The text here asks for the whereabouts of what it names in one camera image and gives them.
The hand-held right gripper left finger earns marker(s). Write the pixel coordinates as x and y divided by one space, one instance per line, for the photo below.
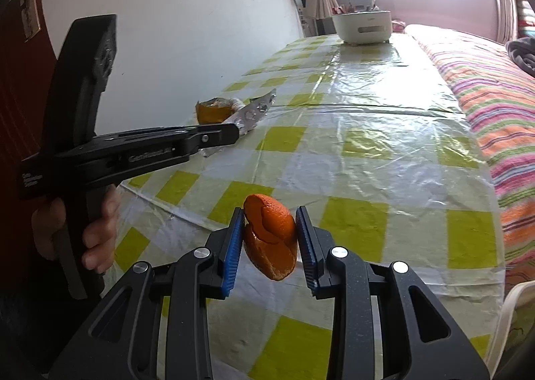
233 254

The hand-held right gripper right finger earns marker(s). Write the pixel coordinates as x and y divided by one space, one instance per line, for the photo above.
307 254

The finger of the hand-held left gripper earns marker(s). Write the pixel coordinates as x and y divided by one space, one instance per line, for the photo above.
217 136

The orange peel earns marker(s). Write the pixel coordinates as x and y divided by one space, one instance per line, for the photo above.
271 238

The silver blister pack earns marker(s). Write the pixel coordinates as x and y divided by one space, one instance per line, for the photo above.
255 110

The person's left hand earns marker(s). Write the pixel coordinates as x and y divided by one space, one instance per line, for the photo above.
100 233

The orange wrapped container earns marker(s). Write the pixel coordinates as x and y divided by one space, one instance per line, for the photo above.
213 110

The dark red door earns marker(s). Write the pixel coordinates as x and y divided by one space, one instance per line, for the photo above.
21 91

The yellow checked plastic tablecloth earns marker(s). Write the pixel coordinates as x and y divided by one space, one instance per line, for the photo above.
376 146

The paper note on door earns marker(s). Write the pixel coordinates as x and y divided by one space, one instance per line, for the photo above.
30 14

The white plastic basket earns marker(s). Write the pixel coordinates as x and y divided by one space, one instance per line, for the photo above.
362 25

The white plastic chair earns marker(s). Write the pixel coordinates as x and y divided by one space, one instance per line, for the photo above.
508 321

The striped bed sheet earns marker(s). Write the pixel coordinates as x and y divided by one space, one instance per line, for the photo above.
493 91

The grey blanket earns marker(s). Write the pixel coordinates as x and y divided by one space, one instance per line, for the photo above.
522 56

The pink striped curtain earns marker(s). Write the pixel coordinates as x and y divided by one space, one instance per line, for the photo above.
506 8

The stack of folded blankets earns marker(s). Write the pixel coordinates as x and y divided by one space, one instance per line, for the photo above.
526 16

